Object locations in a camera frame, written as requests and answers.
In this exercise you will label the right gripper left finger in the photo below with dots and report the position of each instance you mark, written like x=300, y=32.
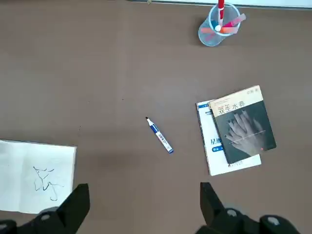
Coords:
x=61, y=219

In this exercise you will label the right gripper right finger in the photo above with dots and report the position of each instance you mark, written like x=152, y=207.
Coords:
x=219, y=221

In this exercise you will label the white notebook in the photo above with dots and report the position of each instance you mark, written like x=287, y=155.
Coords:
x=24, y=165

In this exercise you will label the blue white marker pen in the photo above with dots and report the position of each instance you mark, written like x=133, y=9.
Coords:
x=159, y=135

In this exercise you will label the white blue print book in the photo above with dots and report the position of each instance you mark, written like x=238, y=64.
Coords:
x=214, y=156

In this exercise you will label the dark hands cover book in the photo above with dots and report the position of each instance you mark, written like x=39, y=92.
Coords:
x=243, y=126

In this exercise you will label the clear plastic pen cup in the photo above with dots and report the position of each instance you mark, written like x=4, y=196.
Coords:
x=209, y=40

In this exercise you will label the pink pen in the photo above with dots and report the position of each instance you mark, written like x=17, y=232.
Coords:
x=229, y=30
x=235, y=20

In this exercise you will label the blue pen with white tip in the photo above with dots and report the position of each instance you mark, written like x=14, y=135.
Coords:
x=214, y=24

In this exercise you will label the red white pen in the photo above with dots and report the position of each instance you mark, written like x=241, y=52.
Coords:
x=220, y=12

